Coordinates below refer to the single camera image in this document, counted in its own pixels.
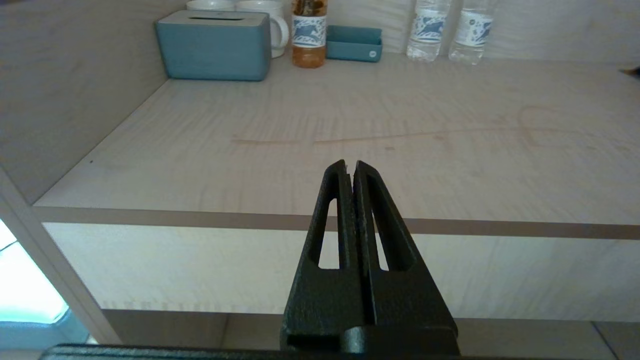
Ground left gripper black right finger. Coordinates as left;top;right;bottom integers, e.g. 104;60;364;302
353;160;460;353

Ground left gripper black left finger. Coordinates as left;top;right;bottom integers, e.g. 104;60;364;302
279;159;375;352

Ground light wood cabinet front panel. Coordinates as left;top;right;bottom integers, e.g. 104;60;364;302
42;221;640;323

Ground small teal tray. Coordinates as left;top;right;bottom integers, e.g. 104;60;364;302
326;25;384;63

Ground amber tea bottle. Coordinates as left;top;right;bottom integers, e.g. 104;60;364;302
291;0;328;69

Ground clear water bottle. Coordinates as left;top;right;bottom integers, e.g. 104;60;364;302
406;0;451;62
448;0;496;66

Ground blue-grey tissue box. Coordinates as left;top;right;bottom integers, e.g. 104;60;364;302
155;10;272;82

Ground white cup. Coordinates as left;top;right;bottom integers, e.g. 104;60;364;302
186;0;237;12

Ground white mug with handle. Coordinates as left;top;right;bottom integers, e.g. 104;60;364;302
236;0;290;59

